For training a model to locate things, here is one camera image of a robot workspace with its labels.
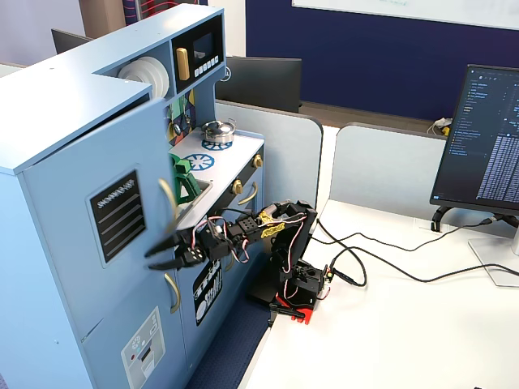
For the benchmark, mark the lit computer monitor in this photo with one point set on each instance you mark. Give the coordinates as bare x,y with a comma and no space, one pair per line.
486,142

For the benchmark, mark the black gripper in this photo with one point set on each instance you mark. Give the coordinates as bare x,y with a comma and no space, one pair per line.
187,248

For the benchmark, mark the blue oven door with window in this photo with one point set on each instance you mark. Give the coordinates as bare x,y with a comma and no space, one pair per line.
248,194

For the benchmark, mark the grey toy sink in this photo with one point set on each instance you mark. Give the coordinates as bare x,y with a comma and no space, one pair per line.
202,192

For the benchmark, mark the silver monitor stand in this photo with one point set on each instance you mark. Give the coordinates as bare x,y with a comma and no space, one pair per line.
498,255

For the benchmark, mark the white toy plate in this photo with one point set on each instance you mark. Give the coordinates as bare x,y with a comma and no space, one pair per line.
165,81
140,79
159,73

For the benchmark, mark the gold stove knob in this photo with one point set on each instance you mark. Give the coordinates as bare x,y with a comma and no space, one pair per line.
237,186
257,161

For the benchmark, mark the white and yellow plug bundle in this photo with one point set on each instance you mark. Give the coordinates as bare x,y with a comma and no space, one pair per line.
442,126

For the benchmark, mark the red table clamp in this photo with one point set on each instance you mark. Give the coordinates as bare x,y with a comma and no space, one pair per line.
302,314

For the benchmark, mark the metal serving spoon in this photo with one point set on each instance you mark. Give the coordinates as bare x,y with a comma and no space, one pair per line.
187,119

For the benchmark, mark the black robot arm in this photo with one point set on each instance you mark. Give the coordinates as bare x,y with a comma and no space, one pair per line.
296,239

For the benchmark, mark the blue door with list label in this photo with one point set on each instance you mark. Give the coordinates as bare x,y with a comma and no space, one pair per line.
65,210

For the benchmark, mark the white whiteboard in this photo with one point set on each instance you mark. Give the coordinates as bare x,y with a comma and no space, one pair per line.
405,8

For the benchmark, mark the blue wooden toy kitchen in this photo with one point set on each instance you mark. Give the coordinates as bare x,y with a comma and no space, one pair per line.
61,101

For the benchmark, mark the steel pot with lid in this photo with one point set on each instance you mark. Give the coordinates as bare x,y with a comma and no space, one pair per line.
219,131

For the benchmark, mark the black monitor back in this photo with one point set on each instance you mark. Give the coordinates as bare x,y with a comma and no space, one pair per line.
263,81
67,40

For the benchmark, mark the blue door with dispenser print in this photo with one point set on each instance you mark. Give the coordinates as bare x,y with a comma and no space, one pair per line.
121,316

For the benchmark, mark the grey desk partition panel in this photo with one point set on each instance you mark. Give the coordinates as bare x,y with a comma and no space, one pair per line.
284,154
385,170

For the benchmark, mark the metal ladle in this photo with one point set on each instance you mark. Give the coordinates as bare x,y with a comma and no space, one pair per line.
177,129

